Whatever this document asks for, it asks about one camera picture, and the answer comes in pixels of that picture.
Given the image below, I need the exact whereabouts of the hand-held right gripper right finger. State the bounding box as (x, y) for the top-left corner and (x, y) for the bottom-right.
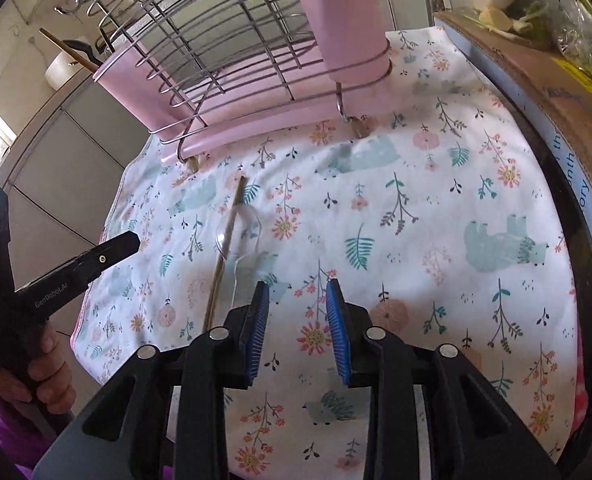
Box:
(325, 277), (561, 480)

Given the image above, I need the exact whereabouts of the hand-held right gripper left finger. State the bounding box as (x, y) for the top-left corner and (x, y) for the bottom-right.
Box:
(41, 280), (271, 480)

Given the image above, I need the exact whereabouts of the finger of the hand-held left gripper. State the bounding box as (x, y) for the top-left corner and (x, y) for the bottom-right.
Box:
(51, 231), (142, 291)

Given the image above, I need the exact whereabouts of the wooden chopstick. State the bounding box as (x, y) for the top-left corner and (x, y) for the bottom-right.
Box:
(39, 29), (98, 72)
(202, 175), (247, 334)

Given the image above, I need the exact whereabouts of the clear plastic spoon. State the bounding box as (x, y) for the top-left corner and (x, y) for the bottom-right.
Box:
(215, 207), (265, 312)

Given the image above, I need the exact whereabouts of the pink plastic utensil cup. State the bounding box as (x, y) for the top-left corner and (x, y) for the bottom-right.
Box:
(281, 0), (393, 83)
(92, 35), (211, 136)

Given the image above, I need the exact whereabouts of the metal wire utensil rack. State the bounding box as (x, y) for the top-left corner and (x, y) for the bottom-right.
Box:
(53, 0), (394, 175)

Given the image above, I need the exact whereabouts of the person's left hand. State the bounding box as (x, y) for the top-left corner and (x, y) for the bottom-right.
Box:
(0, 322), (77, 416)

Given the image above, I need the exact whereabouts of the grey kitchen counter cabinet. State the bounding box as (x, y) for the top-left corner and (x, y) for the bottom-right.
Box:
(0, 60), (151, 266)

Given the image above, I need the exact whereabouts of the floral printed cloth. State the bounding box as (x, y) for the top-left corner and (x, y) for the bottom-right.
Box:
(73, 27), (590, 478)

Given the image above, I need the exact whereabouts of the white pot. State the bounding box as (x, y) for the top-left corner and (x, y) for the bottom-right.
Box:
(45, 52), (97, 92)

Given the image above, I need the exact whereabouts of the pink plastic drip tray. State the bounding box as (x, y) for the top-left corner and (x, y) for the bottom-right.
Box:
(158, 67), (357, 166)

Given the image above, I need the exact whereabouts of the brown cardboard box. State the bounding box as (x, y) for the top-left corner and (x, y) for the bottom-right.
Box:
(433, 10), (592, 246)

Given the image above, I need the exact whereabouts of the clear plastic bag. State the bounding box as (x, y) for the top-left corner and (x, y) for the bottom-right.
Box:
(526, 0), (592, 96)

